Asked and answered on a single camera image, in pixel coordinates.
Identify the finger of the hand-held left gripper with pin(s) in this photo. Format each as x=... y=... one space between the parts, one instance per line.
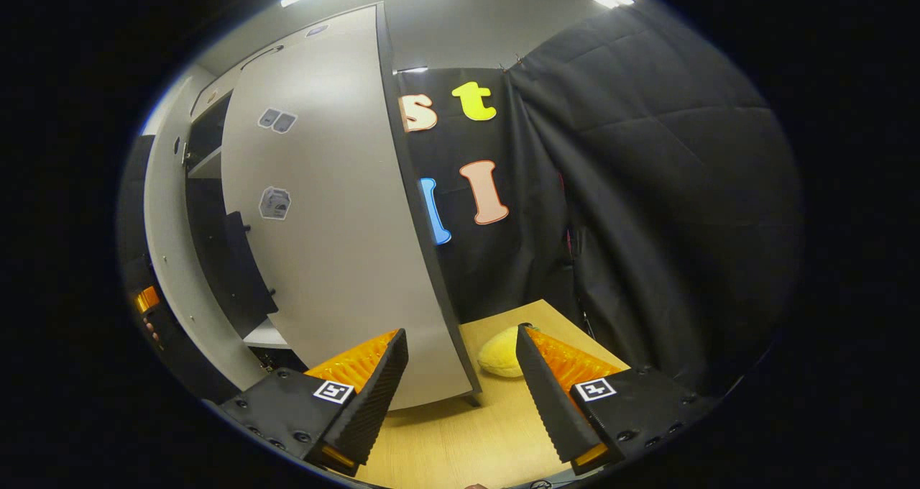
x=147 y=299

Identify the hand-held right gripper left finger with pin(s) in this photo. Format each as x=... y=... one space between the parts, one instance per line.
x=374 y=395

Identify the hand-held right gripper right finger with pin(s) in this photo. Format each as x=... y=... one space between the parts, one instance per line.
x=546 y=395

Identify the white shoe cabinet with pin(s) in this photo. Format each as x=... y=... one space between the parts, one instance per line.
x=338 y=223

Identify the white cabinet drawer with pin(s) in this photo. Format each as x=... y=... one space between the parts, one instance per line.
x=295 y=39

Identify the yellow plush toy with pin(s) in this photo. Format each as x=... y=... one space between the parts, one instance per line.
x=499 y=352

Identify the black backdrop cloth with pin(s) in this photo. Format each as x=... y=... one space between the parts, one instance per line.
x=683 y=208
x=517 y=259

